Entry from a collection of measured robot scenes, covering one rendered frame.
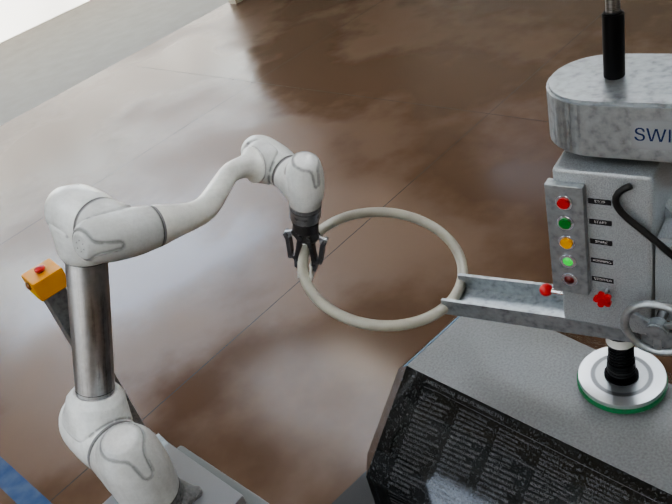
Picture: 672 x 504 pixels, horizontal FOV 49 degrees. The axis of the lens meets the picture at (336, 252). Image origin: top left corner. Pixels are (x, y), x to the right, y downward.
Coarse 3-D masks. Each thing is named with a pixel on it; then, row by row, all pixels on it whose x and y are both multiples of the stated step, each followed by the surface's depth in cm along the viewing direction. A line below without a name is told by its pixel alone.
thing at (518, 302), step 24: (480, 288) 206; (504, 288) 201; (528, 288) 197; (456, 312) 201; (480, 312) 196; (504, 312) 191; (528, 312) 187; (552, 312) 190; (600, 336) 179; (624, 336) 175
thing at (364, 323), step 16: (368, 208) 230; (384, 208) 230; (320, 224) 225; (336, 224) 226; (432, 224) 225; (448, 240) 220; (304, 256) 214; (464, 256) 216; (304, 272) 210; (464, 272) 210; (304, 288) 207; (464, 288) 207; (320, 304) 202; (352, 320) 198; (368, 320) 197; (384, 320) 198; (400, 320) 197; (416, 320) 198; (432, 320) 199
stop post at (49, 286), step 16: (32, 272) 271; (48, 272) 268; (64, 272) 271; (32, 288) 267; (48, 288) 268; (64, 288) 274; (48, 304) 274; (64, 304) 276; (64, 320) 278; (128, 400) 308
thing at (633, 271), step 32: (576, 160) 151; (608, 160) 148; (640, 160) 146; (608, 192) 148; (640, 192) 144; (608, 256) 157; (640, 256) 153; (608, 288) 162; (640, 288) 158; (576, 320) 173; (608, 320) 168
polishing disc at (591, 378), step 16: (592, 352) 199; (640, 352) 195; (592, 368) 195; (640, 368) 191; (656, 368) 190; (592, 384) 190; (608, 384) 189; (640, 384) 187; (656, 384) 186; (608, 400) 185; (624, 400) 184; (640, 400) 183
